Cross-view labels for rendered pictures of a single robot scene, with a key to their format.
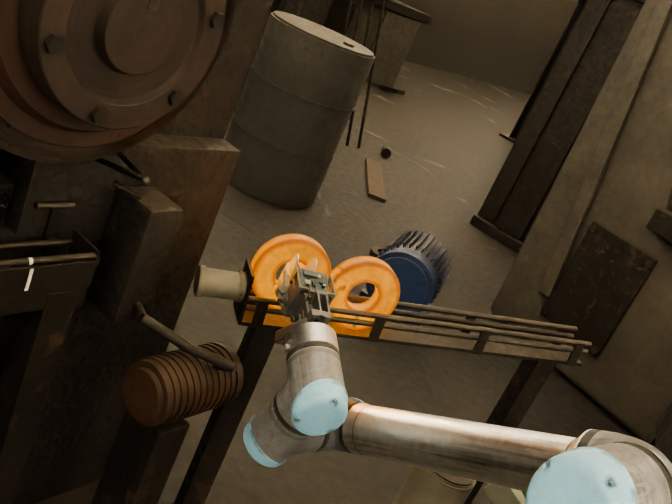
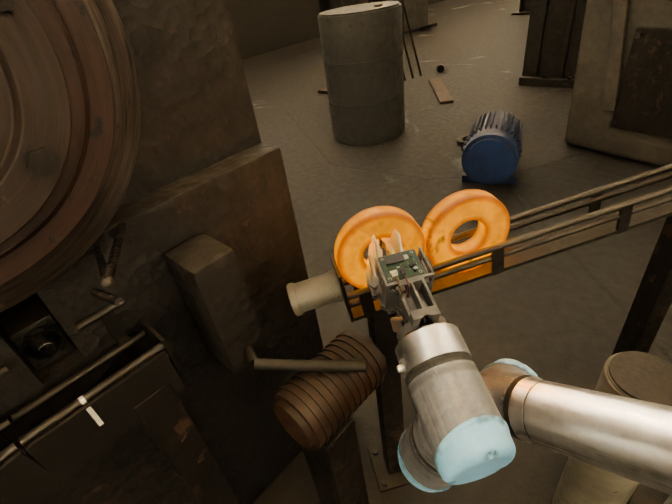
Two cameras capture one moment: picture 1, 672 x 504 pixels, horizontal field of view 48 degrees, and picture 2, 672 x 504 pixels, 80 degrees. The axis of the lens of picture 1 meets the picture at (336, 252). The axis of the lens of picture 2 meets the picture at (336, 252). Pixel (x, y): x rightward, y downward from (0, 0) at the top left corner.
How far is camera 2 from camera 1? 0.79 m
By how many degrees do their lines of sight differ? 21
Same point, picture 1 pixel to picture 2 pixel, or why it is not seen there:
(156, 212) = (199, 271)
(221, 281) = (312, 293)
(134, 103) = not seen: outside the picture
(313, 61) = (359, 32)
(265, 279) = (356, 270)
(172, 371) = (308, 397)
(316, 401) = (466, 464)
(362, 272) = (456, 214)
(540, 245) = (591, 73)
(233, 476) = not seen: hidden behind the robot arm
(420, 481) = not seen: hidden behind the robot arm
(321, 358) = (448, 385)
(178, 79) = (21, 132)
